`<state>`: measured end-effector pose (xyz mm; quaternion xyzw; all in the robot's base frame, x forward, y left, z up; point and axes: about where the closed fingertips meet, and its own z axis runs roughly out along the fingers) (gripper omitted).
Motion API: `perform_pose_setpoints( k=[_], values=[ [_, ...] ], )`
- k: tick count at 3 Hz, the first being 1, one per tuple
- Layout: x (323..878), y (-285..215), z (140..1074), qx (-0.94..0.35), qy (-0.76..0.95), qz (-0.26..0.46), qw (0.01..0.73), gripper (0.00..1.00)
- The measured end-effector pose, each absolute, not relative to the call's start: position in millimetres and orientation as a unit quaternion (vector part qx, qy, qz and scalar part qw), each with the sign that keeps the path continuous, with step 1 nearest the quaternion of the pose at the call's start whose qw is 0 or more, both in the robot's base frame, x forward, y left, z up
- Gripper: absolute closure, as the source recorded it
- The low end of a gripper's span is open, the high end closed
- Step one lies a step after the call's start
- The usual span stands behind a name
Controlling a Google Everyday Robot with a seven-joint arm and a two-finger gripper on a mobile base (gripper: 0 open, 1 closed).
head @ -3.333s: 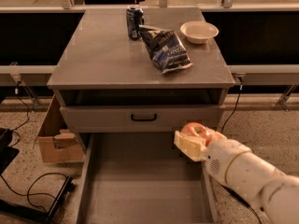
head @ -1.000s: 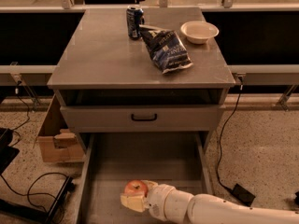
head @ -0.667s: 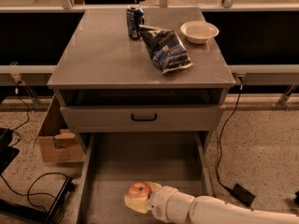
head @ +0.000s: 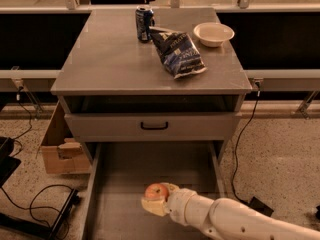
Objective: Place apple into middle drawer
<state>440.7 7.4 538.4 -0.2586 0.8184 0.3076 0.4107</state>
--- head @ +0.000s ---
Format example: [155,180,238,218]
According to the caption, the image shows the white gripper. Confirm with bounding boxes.
[141,182,196,226]

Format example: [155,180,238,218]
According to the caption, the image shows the red apple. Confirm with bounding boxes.
[144,183,169,199]

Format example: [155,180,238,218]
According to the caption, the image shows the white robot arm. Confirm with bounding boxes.
[141,183,320,240]

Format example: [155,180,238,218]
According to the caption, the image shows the open grey drawer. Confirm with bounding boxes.
[80,142,226,240]

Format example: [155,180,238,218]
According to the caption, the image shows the grey drawer cabinet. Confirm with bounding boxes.
[51,8,252,158]

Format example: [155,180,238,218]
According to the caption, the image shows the black power adapter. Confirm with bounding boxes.
[249,197,274,217]

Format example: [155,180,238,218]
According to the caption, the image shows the cardboard box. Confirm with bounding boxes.
[40,104,91,174]

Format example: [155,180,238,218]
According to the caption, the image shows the blue chip bag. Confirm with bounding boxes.
[150,28,207,79]

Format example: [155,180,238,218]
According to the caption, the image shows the black stand left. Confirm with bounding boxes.
[0,137,21,187]

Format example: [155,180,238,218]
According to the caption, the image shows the white bowl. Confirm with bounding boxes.
[193,22,235,48]

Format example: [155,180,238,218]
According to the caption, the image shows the blue soda can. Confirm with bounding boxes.
[135,5,154,42]

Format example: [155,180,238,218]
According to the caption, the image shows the closed drawer with black handle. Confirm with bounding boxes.
[65,112,241,142]

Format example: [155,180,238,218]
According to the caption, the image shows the black cable on left floor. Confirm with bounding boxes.
[0,183,78,240]

